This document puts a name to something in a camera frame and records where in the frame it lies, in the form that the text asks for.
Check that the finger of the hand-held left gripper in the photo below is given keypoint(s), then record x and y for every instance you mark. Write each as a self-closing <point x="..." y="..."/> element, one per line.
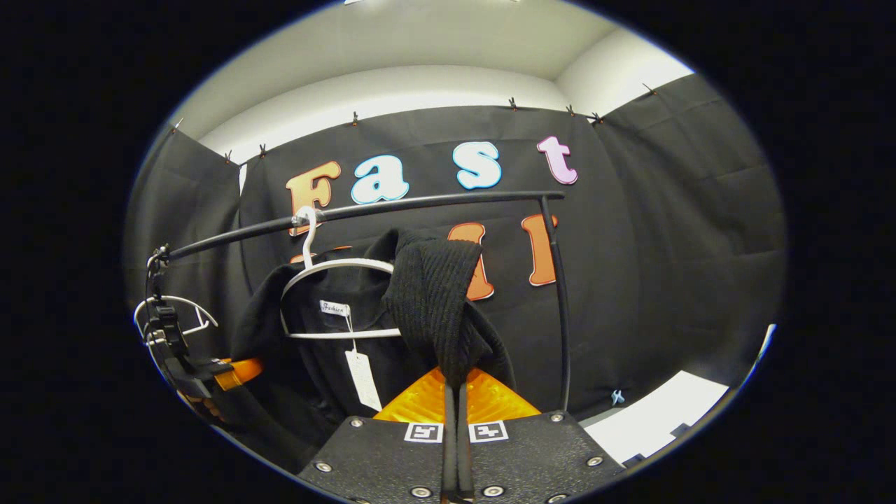
<point x="203" y="378"/>
<point x="168" y="336"/>

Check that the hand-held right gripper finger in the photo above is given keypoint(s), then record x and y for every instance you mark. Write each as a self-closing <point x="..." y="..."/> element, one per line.
<point x="449" y="455"/>
<point x="465" y="455"/>

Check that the black knit jacket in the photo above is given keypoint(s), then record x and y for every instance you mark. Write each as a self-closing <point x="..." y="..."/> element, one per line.
<point x="434" y="301"/>

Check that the white clothes hanger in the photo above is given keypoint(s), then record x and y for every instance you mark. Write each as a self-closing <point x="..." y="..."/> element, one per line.
<point x="309" y="241"/>
<point x="203" y="313"/>

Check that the black metal clothes rack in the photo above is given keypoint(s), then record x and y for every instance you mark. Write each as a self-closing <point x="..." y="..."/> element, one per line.
<point x="420" y="204"/>

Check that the white paper hang tag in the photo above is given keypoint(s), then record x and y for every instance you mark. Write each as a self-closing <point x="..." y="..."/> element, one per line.
<point x="362" y="381"/>

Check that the blue clip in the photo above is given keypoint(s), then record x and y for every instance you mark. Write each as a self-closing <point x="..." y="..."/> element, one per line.
<point x="617" y="397"/>

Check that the black backdrop cloth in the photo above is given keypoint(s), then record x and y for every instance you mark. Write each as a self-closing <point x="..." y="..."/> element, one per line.
<point x="665" y="245"/>

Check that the row of black backdrop clips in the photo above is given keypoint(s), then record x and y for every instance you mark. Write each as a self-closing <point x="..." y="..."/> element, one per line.
<point x="513" y="103"/>

